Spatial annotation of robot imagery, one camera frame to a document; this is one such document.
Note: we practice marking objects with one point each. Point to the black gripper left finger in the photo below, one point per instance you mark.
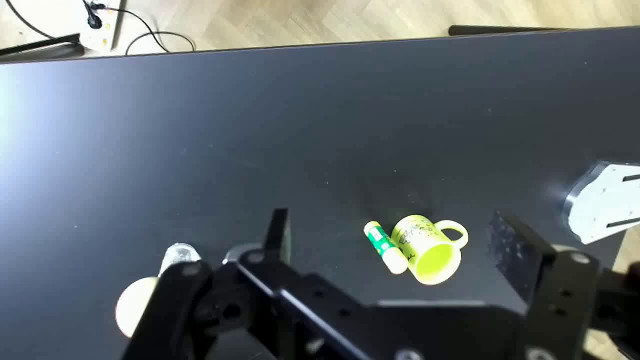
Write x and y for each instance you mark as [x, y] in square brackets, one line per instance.
[276, 243]

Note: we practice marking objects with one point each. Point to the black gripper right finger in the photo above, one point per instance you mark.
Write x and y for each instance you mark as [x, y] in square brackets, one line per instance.
[519, 252]

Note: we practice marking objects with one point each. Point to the yellow mug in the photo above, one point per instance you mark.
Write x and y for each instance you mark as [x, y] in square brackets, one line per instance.
[432, 248]

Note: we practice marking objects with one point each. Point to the clear glass jar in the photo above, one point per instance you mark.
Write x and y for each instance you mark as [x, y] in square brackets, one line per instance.
[177, 254]

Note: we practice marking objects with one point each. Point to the pale yellow ball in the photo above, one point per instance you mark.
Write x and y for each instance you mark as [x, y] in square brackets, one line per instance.
[133, 302]

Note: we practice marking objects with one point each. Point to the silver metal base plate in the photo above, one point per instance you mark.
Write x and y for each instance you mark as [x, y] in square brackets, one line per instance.
[604, 201]

